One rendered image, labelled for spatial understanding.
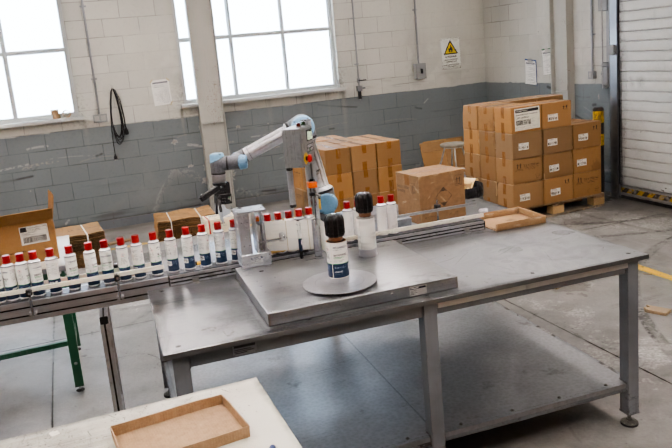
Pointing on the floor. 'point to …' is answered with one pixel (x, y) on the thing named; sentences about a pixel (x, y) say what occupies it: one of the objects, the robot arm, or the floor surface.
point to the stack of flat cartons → (83, 239)
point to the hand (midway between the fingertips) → (219, 219)
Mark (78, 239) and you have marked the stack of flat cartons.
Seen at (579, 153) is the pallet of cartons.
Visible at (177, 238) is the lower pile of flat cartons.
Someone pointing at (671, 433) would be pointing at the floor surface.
